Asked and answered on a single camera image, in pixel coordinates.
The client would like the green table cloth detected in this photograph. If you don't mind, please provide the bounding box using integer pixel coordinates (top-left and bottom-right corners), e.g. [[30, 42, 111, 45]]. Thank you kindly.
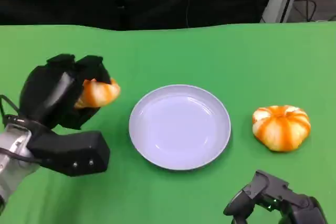
[[0, 20, 336, 224]]

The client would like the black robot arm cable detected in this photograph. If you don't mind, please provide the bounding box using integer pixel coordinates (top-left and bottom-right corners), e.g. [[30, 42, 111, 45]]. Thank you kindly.
[[0, 94, 21, 120]]

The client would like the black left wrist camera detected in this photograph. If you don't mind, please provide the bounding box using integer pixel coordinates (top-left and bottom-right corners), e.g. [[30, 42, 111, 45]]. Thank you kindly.
[[27, 130, 111, 177]]

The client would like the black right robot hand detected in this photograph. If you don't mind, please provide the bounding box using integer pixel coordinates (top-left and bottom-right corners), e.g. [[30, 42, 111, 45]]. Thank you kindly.
[[223, 169, 328, 224]]

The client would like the orange and white bread roll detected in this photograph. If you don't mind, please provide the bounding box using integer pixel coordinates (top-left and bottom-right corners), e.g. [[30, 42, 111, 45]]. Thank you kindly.
[[252, 105, 312, 152], [74, 78, 121, 109]]

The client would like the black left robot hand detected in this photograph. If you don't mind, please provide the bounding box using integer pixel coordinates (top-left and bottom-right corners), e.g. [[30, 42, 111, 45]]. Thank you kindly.
[[18, 54, 112, 131]]

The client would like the lilac plate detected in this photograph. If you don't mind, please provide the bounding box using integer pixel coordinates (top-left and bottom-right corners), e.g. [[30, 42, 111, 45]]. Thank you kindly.
[[128, 84, 232, 171]]

